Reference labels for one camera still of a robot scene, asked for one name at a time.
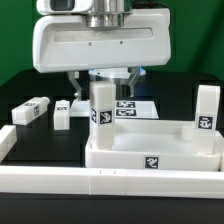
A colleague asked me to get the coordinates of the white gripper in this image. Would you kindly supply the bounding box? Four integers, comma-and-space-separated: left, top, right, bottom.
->
32, 8, 171, 100

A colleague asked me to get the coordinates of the white desk top tray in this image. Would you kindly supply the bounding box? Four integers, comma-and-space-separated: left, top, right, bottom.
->
85, 119, 224, 172

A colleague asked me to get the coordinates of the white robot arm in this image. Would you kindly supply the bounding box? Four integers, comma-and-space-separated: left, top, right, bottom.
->
32, 0, 171, 99

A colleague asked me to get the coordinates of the white marker board with tags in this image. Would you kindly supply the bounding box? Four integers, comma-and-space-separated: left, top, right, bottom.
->
70, 100, 159, 119

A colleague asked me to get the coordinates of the white U-shaped fence frame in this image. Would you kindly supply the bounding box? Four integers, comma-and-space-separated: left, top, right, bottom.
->
0, 125, 224, 196

